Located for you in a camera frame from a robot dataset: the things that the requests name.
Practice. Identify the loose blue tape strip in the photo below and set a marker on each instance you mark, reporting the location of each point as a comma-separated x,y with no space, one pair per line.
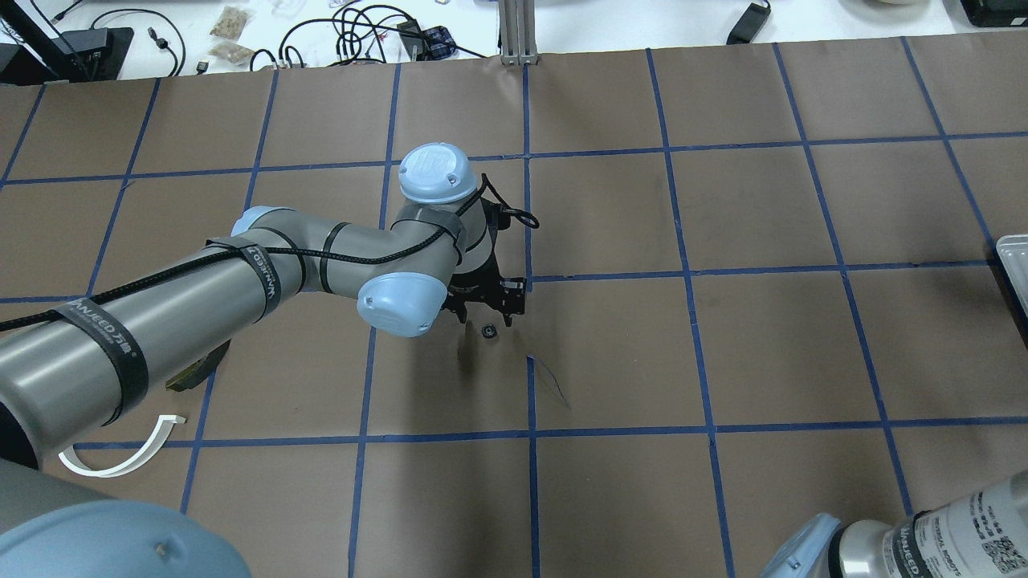
549,380

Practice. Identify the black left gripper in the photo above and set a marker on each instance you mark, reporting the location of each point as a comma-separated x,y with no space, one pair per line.
479,294

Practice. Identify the aluminium frame post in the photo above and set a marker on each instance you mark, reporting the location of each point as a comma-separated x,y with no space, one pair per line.
517,32

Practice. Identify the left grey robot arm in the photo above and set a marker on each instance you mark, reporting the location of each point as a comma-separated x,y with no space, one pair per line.
84,364

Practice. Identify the white curved plastic clamp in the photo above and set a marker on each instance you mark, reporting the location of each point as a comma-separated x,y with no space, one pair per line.
155,441

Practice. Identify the olive green brake shoe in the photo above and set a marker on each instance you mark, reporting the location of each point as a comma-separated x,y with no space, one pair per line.
199,371

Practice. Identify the black power adapter with cables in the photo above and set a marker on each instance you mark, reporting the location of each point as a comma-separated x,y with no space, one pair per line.
362,34

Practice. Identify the bag of small parts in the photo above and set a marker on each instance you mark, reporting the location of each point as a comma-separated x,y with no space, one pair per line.
230,52
230,23

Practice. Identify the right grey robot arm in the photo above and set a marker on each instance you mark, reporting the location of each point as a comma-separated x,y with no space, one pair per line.
983,534

